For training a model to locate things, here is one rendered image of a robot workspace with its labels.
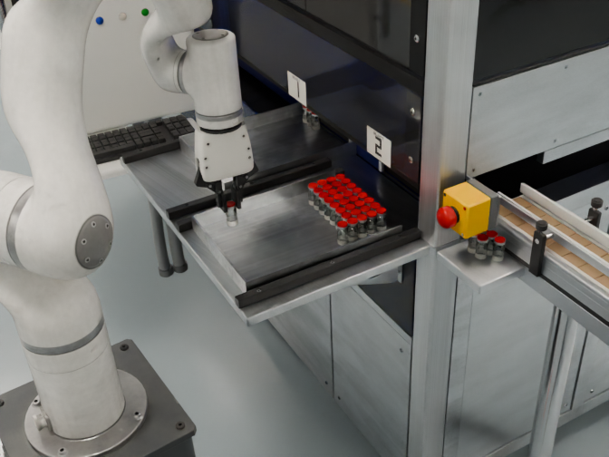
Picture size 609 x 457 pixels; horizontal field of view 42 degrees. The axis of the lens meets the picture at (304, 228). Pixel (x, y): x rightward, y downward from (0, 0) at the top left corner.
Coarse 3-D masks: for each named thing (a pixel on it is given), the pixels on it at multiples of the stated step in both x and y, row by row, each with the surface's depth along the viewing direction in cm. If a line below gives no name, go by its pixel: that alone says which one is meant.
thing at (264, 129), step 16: (272, 112) 199; (288, 112) 202; (256, 128) 198; (272, 128) 198; (288, 128) 198; (304, 128) 197; (320, 128) 197; (192, 144) 192; (256, 144) 191; (272, 144) 191; (288, 144) 191; (304, 144) 190; (320, 144) 190; (336, 144) 190; (352, 144) 184; (192, 160) 186; (256, 160) 185; (272, 160) 184; (288, 160) 184; (304, 160) 179; (256, 176) 174
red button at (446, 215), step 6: (438, 210) 142; (444, 210) 140; (450, 210) 140; (438, 216) 142; (444, 216) 140; (450, 216) 140; (456, 216) 140; (438, 222) 143; (444, 222) 140; (450, 222) 140; (456, 222) 141
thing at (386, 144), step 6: (372, 132) 160; (378, 132) 158; (372, 138) 160; (384, 138) 156; (372, 144) 161; (378, 144) 159; (384, 144) 157; (390, 144) 155; (372, 150) 162; (378, 150) 160; (384, 150) 158; (390, 150) 156; (378, 156) 161; (384, 156) 158; (390, 156) 157; (384, 162) 159; (390, 162) 157
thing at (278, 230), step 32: (288, 192) 170; (192, 224) 162; (224, 224) 163; (256, 224) 163; (288, 224) 162; (320, 224) 162; (224, 256) 149; (256, 256) 154; (288, 256) 153; (320, 256) 148
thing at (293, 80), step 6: (288, 72) 185; (288, 78) 186; (294, 78) 184; (288, 84) 187; (294, 84) 185; (300, 84) 182; (288, 90) 188; (294, 90) 186; (300, 90) 183; (294, 96) 187; (300, 96) 184
